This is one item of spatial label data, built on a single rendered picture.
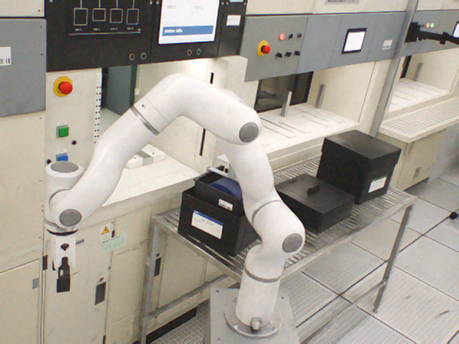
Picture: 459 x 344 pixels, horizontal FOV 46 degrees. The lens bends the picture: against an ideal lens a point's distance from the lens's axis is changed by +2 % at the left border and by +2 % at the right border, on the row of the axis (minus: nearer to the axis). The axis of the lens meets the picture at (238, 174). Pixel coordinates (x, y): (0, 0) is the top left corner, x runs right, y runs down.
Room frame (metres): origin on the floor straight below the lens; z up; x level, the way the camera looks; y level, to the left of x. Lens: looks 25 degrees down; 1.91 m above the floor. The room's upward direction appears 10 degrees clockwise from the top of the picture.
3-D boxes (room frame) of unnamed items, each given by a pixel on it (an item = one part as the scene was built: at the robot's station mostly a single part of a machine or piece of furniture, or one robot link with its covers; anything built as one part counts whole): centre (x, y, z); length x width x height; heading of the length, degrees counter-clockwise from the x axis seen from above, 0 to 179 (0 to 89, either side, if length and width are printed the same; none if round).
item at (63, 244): (1.12, 0.40, 1.12); 0.10 x 0.07 x 0.11; 28
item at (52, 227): (1.12, 0.40, 1.18); 0.09 x 0.08 x 0.03; 28
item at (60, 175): (1.12, 0.40, 1.26); 0.09 x 0.08 x 0.13; 28
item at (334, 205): (2.21, -0.35, 0.83); 0.29 x 0.29 x 0.13; 53
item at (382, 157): (2.55, -0.58, 0.89); 0.29 x 0.29 x 0.25; 49
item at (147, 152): (2.22, 0.49, 0.89); 0.22 x 0.21 x 0.04; 53
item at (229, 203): (1.90, 0.02, 0.93); 0.24 x 0.20 x 0.32; 62
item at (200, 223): (1.90, 0.02, 0.85); 0.28 x 0.28 x 0.17; 62
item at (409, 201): (2.25, -0.31, 0.38); 1.30 x 0.60 x 0.76; 143
